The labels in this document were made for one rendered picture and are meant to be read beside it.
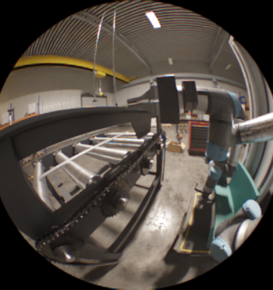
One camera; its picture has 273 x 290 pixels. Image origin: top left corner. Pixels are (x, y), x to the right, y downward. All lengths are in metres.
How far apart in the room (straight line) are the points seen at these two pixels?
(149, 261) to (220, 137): 1.13
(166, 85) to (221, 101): 0.14
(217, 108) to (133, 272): 1.27
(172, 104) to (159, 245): 1.16
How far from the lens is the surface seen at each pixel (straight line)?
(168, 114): 0.22
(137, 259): 1.14
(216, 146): 0.25
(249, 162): 0.76
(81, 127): 0.27
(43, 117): 0.17
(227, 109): 0.24
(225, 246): 0.35
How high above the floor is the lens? 1.13
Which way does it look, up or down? 19 degrees down
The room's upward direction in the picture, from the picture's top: 6 degrees counter-clockwise
